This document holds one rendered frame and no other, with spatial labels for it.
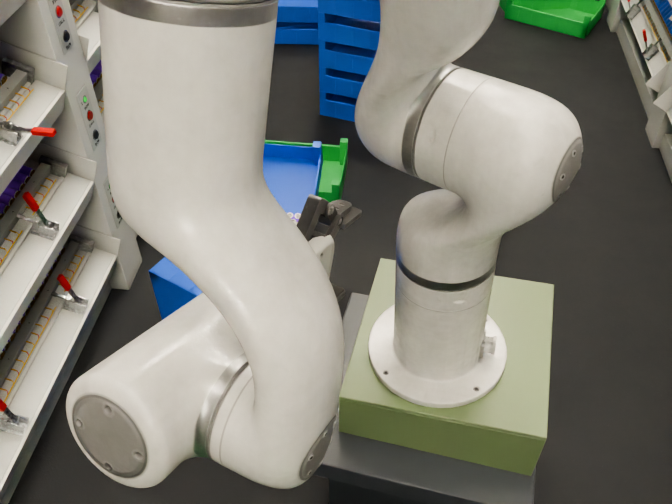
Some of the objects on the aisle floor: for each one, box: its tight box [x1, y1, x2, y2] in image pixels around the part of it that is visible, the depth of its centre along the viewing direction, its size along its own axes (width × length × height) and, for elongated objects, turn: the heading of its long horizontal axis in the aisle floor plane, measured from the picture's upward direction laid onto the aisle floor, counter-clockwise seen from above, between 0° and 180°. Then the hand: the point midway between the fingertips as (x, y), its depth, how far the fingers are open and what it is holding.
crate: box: [263, 141, 323, 215], centre depth 163 cm, size 30×20×8 cm
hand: (336, 252), depth 68 cm, fingers open, 8 cm apart
